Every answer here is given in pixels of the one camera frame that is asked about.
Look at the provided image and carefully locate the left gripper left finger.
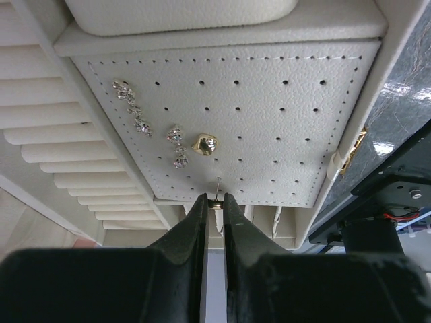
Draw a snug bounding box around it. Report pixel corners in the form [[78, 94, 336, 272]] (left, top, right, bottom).
[[147, 193, 208, 322]]

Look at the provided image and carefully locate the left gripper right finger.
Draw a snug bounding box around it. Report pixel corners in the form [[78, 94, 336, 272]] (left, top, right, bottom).
[[223, 193, 288, 322]]

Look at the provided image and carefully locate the gold ring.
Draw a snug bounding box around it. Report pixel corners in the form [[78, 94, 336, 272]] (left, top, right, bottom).
[[207, 178, 224, 210], [191, 132, 222, 156]]

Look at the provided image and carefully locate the pink jewelry box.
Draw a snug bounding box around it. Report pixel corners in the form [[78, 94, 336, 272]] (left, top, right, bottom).
[[1, 1, 430, 250]]

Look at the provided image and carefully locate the rhinestone earring pair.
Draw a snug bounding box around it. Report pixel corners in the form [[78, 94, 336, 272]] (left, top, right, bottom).
[[112, 79, 189, 169]]

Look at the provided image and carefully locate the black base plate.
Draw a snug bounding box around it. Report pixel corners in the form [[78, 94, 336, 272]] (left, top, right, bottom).
[[308, 124, 430, 254]]

